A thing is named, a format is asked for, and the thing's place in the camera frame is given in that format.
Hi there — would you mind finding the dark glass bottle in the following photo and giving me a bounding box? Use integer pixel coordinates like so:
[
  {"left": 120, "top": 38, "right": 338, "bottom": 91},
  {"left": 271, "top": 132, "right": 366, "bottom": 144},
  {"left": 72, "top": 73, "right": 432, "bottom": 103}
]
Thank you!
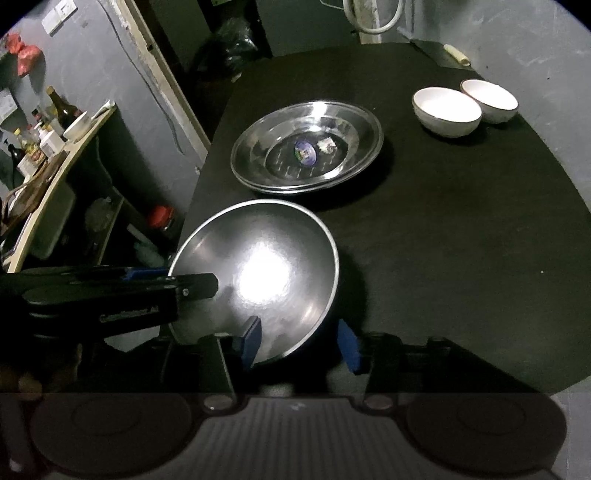
[{"left": 45, "top": 85, "right": 80, "bottom": 136}]

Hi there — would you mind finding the white ceramic bowl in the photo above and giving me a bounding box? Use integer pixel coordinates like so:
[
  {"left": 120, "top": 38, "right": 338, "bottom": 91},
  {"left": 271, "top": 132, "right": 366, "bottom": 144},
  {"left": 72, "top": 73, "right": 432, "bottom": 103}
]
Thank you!
[
  {"left": 460, "top": 79, "right": 519, "bottom": 125},
  {"left": 412, "top": 87, "right": 484, "bottom": 138}
]

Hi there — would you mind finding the red-lidded jar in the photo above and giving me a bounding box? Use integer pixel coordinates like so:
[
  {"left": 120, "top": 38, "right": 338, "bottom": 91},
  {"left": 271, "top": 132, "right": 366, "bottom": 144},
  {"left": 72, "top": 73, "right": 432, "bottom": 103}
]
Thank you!
[{"left": 146, "top": 205, "right": 177, "bottom": 232}]

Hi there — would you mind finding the person's left hand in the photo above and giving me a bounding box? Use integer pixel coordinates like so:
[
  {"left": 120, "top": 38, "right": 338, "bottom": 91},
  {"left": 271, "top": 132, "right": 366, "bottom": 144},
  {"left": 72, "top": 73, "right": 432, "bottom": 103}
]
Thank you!
[{"left": 0, "top": 344, "right": 86, "bottom": 395}]

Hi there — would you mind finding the wooden door frame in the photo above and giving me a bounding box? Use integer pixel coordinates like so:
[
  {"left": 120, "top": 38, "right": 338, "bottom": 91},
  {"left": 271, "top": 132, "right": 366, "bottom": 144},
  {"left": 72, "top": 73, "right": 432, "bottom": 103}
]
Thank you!
[{"left": 117, "top": 0, "right": 212, "bottom": 158}]

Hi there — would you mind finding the white squeezed tube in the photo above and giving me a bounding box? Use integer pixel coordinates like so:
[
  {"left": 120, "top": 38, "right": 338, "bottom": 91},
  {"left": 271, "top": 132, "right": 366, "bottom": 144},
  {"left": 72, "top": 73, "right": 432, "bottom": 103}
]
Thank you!
[{"left": 89, "top": 100, "right": 116, "bottom": 122}]

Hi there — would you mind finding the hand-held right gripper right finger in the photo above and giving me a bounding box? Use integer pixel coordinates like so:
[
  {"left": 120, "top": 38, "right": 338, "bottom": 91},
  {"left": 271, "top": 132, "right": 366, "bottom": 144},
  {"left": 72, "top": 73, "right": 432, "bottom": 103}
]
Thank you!
[{"left": 337, "top": 318, "right": 541, "bottom": 412}]

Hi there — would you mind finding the kitchen cleaver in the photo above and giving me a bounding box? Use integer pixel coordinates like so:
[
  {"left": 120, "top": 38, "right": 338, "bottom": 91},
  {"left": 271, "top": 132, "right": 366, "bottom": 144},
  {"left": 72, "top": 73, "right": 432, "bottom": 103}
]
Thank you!
[{"left": 408, "top": 39, "right": 472, "bottom": 70}]

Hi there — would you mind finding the wooden counter shelf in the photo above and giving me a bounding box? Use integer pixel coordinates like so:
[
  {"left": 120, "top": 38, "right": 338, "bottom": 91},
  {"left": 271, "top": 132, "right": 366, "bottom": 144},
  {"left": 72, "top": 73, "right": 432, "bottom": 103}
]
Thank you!
[{"left": 0, "top": 104, "right": 117, "bottom": 274}]

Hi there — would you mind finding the white footed bowl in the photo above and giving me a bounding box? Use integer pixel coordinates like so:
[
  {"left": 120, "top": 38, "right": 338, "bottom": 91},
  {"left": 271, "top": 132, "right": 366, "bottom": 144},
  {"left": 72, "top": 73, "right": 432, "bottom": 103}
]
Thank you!
[{"left": 62, "top": 110, "right": 92, "bottom": 142}]

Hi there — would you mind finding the stainless steel plate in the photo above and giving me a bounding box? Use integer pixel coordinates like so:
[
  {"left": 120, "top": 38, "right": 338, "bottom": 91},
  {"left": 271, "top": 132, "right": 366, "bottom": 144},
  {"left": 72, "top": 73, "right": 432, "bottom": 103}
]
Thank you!
[
  {"left": 232, "top": 134, "right": 385, "bottom": 195},
  {"left": 230, "top": 100, "right": 384, "bottom": 188}
]

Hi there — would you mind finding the grey wall cable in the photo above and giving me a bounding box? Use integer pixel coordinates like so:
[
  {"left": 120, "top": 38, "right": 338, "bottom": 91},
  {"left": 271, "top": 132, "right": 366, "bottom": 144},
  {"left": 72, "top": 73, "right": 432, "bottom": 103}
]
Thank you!
[{"left": 99, "top": 0, "right": 184, "bottom": 154}]

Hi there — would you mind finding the stainless steel bowl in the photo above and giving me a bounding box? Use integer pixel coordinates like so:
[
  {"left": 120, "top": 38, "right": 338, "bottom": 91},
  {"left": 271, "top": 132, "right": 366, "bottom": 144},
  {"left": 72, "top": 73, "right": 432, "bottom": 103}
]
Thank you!
[{"left": 167, "top": 199, "right": 342, "bottom": 366}]

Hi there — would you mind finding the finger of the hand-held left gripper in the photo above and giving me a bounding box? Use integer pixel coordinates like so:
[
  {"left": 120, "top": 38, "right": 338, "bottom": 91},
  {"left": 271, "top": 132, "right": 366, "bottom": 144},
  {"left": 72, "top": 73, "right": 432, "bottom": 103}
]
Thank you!
[
  {"left": 27, "top": 272, "right": 219, "bottom": 304},
  {"left": 0, "top": 266, "right": 169, "bottom": 288}
]

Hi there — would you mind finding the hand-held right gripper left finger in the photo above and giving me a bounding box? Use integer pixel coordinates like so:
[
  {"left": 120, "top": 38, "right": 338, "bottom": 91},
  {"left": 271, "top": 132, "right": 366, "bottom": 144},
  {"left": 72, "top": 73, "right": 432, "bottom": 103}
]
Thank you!
[{"left": 83, "top": 316, "right": 262, "bottom": 412}]

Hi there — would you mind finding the white hose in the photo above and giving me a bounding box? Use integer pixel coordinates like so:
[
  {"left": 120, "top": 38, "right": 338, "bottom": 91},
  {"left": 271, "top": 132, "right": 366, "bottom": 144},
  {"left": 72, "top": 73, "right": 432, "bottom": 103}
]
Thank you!
[{"left": 344, "top": 0, "right": 405, "bottom": 36}]

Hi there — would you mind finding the black plastic bag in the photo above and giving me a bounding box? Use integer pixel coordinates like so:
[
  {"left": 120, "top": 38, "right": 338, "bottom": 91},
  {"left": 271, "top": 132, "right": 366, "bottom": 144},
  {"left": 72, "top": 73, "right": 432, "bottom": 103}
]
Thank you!
[{"left": 191, "top": 18, "right": 265, "bottom": 80}]

